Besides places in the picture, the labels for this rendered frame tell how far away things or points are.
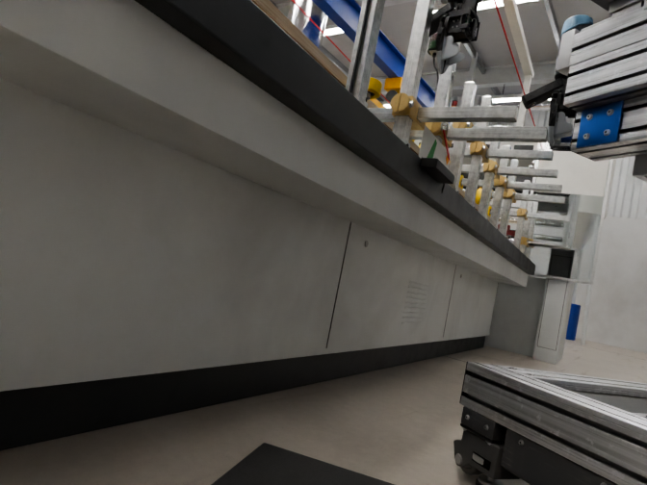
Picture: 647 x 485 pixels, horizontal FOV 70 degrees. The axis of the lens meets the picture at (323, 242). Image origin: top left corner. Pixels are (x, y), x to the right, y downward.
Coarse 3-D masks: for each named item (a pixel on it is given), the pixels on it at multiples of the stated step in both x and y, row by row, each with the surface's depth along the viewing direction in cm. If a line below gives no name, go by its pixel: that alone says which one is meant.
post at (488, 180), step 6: (492, 144) 205; (498, 144) 204; (486, 174) 204; (492, 174) 203; (486, 180) 204; (492, 180) 204; (486, 186) 203; (492, 186) 205; (486, 192) 203; (480, 198) 204; (486, 198) 202; (480, 204) 203; (486, 204) 202; (480, 210) 203; (486, 210) 202; (486, 216) 204
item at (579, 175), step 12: (564, 156) 353; (576, 156) 349; (552, 168) 356; (564, 168) 352; (576, 168) 348; (588, 168) 343; (600, 168) 339; (540, 180) 359; (552, 180) 355; (564, 180) 350; (576, 180) 346; (588, 180) 342; (600, 180) 338; (564, 192) 349; (576, 192) 345; (588, 192) 341; (600, 192) 337
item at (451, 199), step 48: (144, 0) 52; (192, 0) 54; (240, 0) 61; (240, 48) 62; (288, 48) 70; (288, 96) 74; (336, 96) 84; (384, 144) 103; (432, 192) 134; (480, 240) 204
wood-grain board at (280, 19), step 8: (256, 0) 95; (264, 0) 97; (264, 8) 97; (272, 8) 100; (272, 16) 100; (280, 16) 102; (280, 24) 102; (288, 24) 105; (288, 32) 105; (296, 32) 107; (296, 40) 108; (304, 40) 110; (304, 48) 111; (312, 48) 113; (312, 56) 114; (320, 56) 117; (328, 64) 120; (328, 72) 122; (336, 72) 124; (344, 80) 128; (368, 104) 141; (392, 128) 158; (416, 144) 178; (416, 152) 179; (464, 192) 242; (488, 216) 296
